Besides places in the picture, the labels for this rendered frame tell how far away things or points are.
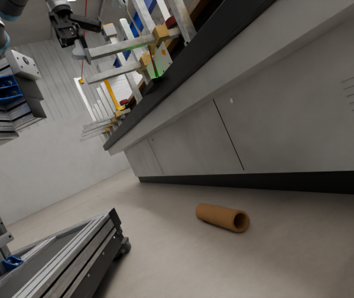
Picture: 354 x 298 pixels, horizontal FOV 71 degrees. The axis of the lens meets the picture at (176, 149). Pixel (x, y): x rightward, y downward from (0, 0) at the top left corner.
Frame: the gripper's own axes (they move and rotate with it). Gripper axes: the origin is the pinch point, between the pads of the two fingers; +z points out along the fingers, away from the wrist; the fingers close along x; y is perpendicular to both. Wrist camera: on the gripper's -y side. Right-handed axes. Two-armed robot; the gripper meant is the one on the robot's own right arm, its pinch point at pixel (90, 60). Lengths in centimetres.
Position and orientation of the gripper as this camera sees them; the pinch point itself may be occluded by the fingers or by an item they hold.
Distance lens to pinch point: 105.3
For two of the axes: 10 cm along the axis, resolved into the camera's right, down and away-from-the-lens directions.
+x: 3.8, -1.1, -9.2
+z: 4.1, 9.1, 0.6
